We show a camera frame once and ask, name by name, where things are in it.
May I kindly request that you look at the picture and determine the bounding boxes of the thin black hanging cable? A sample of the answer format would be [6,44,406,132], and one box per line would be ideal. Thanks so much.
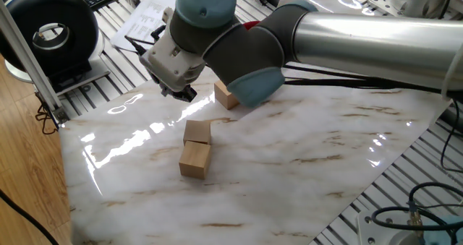
[34,93,61,136]

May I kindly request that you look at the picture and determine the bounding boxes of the blue cable with brass connector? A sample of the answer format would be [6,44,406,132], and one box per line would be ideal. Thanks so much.
[407,181,463,245]

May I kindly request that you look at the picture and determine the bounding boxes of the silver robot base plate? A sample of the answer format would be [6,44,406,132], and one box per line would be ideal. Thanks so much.
[356,208,422,245]

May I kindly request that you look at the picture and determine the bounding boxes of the light wooden cube block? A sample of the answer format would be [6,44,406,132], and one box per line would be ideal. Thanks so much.
[182,119,212,146]
[178,140,212,180]
[213,79,240,111]

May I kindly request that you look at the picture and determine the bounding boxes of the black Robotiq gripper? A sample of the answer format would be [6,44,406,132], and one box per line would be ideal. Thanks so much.
[147,69,198,103]

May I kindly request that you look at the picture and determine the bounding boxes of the white plastic wrist bracket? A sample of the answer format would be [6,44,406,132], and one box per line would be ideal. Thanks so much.
[139,6,207,93]

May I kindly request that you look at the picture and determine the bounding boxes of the black wrist cable with plug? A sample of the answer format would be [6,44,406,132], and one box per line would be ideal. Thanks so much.
[115,24,168,56]

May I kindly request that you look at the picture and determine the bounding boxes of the black ring shaped device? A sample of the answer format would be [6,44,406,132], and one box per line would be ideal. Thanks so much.
[0,0,111,96]

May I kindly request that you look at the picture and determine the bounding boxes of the thick black floor cable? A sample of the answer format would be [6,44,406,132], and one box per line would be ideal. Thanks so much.
[0,187,61,245]

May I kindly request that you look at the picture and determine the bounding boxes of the white marble pattern board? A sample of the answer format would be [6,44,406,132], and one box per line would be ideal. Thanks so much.
[59,0,453,245]

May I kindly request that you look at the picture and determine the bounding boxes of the white printed paper stack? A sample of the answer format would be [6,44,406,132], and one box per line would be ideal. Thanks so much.
[110,0,178,54]

